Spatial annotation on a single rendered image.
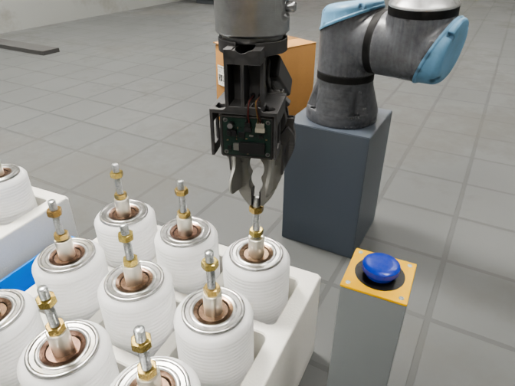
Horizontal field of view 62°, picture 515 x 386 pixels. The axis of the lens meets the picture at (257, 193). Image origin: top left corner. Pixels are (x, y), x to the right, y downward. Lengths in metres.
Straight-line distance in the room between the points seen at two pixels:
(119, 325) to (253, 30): 0.38
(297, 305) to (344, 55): 0.48
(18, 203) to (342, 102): 0.65
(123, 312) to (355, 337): 0.28
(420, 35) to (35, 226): 0.77
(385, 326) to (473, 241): 0.69
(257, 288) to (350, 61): 0.48
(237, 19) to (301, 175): 0.57
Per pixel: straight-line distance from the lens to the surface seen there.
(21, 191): 0.91
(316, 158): 0.91
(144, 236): 0.70
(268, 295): 0.60
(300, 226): 1.02
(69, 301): 0.65
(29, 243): 0.92
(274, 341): 0.59
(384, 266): 0.48
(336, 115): 0.88
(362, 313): 0.49
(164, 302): 0.57
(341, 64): 0.87
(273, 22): 0.43
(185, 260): 0.63
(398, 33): 0.80
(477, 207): 1.31
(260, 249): 0.59
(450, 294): 0.99
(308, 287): 0.66
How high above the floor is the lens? 0.63
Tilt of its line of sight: 31 degrees down
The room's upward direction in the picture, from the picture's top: straight up
